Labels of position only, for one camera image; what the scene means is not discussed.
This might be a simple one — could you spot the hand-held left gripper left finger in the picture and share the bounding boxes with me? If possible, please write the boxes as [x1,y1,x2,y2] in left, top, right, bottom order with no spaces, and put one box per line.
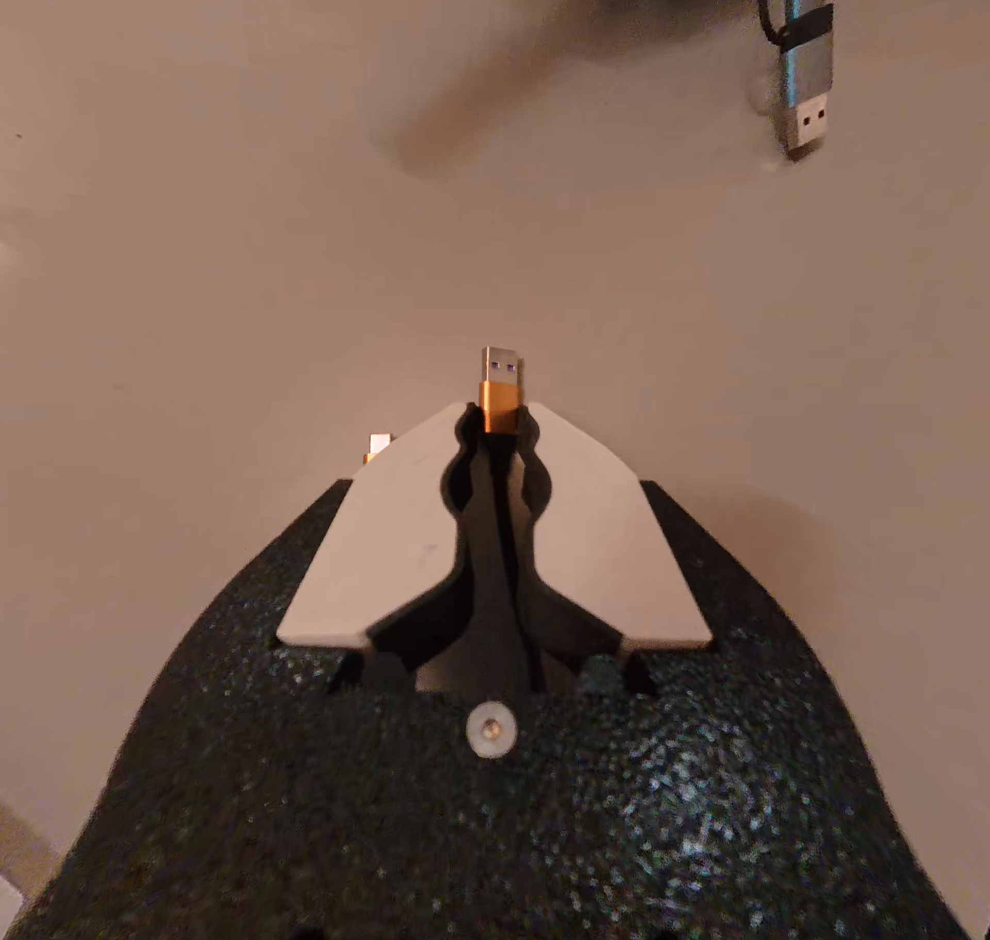
[276,401,476,670]

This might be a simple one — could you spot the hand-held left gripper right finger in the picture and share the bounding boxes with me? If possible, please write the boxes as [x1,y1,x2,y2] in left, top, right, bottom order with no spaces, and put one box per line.
[514,401,714,677]

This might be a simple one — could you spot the orange plug usb cable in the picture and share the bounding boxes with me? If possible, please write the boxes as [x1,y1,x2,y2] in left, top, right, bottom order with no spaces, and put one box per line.
[362,344,546,695]

